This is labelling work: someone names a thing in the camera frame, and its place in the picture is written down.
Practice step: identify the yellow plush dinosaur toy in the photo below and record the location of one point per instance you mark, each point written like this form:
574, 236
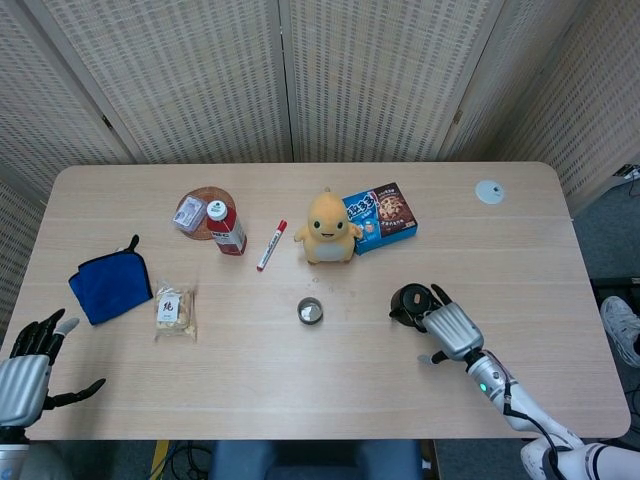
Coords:
327, 225

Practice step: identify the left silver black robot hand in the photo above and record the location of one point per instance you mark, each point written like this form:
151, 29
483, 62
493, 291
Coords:
22, 390

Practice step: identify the red and white marker pen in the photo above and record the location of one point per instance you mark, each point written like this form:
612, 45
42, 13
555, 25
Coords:
271, 245

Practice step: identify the white power strip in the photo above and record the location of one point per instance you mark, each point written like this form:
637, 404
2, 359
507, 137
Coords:
629, 172

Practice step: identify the black round object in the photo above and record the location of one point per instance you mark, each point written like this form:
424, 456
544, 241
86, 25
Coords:
407, 302

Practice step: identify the small clear plastic box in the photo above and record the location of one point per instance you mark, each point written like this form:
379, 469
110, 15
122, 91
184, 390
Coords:
189, 214

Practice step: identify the red NFC juice bottle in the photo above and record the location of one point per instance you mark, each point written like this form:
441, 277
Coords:
227, 235

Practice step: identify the white round table grommet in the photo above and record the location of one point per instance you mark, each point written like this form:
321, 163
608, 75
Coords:
489, 192

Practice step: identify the round wooden coaster with packet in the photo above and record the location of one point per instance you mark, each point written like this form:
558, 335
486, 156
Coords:
212, 192

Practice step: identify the grey sneaker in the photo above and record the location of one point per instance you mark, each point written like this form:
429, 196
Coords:
620, 325

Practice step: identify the blue cookie box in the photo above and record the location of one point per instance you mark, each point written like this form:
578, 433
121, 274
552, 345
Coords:
387, 210

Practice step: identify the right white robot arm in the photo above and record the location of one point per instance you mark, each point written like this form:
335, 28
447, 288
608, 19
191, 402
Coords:
522, 415

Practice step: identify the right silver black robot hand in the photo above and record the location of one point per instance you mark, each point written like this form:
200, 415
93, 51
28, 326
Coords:
452, 332

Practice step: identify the woven folding screen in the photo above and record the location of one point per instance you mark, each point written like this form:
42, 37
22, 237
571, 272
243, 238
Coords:
200, 75

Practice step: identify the blue folded cloth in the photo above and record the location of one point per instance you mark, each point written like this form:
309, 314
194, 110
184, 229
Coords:
110, 285

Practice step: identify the blue seat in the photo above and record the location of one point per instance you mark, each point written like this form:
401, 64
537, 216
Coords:
315, 460

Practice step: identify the clear bagged snack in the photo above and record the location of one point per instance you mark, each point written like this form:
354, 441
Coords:
175, 312

